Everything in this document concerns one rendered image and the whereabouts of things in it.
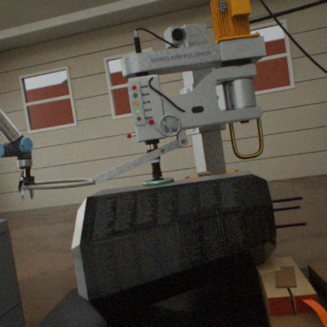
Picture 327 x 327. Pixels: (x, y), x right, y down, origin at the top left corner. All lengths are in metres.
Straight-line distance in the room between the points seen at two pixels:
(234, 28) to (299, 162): 6.10
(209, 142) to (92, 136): 6.22
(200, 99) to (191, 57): 0.28
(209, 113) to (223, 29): 0.57
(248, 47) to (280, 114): 5.87
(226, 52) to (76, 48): 7.18
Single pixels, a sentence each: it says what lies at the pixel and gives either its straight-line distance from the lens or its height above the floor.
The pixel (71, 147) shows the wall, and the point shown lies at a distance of 9.43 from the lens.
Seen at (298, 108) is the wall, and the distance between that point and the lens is 8.51.
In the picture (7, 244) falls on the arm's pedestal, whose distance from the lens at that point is 2.03.
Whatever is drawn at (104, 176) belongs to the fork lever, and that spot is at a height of 0.95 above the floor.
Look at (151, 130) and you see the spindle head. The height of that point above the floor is 1.20.
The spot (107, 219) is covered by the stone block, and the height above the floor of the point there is 0.70.
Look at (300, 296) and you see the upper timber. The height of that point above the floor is 0.24.
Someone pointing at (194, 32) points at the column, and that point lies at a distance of 3.30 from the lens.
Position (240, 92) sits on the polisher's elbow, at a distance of 2.62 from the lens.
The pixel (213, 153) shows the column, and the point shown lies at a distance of 3.19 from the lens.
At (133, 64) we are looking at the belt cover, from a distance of 2.54.
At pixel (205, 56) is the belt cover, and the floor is 1.63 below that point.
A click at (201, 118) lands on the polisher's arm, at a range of 2.53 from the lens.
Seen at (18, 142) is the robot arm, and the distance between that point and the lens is 2.30.
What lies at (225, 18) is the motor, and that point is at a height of 1.87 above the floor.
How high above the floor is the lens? 1.09
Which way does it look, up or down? 3 degrees down
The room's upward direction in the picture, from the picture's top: 9 degrees counter-clockwise
